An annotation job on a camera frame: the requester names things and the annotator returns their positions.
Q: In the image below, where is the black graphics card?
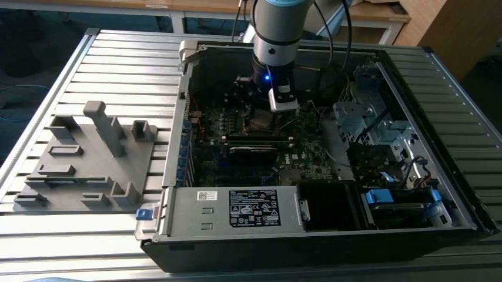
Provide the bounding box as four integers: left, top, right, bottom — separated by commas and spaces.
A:
228, 146, 280, 170

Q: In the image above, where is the black open PC case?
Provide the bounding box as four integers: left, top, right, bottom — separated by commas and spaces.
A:
133, 39, 502, 274

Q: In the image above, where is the green RAM stick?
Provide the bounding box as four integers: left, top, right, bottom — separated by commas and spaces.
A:
43, 177, 107, 186

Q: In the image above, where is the grey power supply unit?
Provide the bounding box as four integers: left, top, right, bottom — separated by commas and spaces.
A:
167, 186, 311, 237

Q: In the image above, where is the silver CPU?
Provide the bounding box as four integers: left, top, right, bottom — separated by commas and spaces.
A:
250, 110, 275, 130

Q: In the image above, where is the wooden desk white frame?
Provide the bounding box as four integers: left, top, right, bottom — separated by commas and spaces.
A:
172, 0, 411, 45

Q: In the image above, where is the black drive cable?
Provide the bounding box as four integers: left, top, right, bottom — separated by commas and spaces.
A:
352, 107, 391, 147

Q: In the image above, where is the grey parts rack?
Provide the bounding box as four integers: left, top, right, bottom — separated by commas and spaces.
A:
12, 100, 159, 213

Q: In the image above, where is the green motherboard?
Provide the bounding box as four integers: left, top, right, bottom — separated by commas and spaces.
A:
183, 92, 356, 189

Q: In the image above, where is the silver metal drive cage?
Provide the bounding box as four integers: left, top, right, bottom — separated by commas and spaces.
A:
332, 57, 423, 159

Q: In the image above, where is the CPU socket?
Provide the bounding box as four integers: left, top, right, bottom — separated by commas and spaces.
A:
240, 109, 283, 136

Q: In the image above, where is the metal socket cover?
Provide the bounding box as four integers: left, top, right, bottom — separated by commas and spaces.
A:
279, 111, 303, 130

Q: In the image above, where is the wooden cabinet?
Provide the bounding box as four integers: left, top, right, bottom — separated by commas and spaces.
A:
392, 0, 502, 82

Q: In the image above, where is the grey case handle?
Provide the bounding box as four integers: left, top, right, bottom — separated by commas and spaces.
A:
178, 40, 198, 65

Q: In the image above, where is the blue disk carrier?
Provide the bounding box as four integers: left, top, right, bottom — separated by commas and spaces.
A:
362, 188, 445, 229

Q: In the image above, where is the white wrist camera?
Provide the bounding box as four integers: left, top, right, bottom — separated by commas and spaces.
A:
267, 78, 302, 113

